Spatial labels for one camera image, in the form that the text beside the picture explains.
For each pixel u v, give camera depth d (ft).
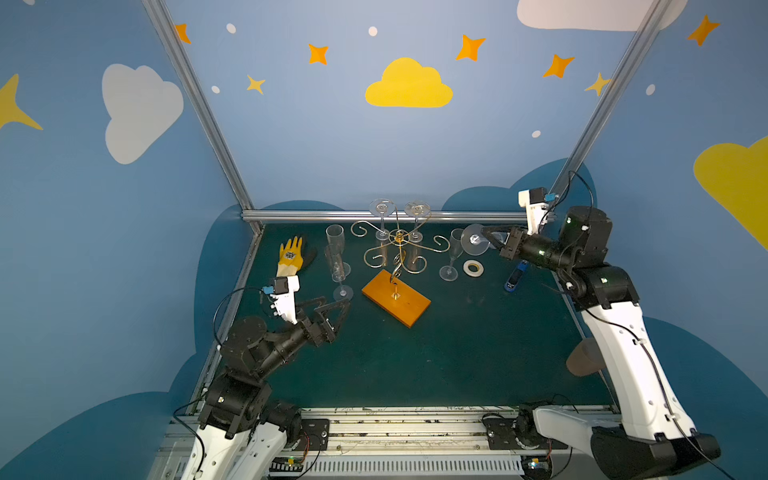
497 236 2.08
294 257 3.54
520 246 1.85
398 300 3.24
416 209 2.62
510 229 1.92
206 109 2.82
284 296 1.79
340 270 2.97
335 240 3.06
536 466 2.40
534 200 1.83
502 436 2.45
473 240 2.18
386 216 2.62
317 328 1.76
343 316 1.88
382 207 2.62
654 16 2.27
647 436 1.23
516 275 3.35
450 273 3.53
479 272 3.53
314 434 2.45
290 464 2.37
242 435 1.49
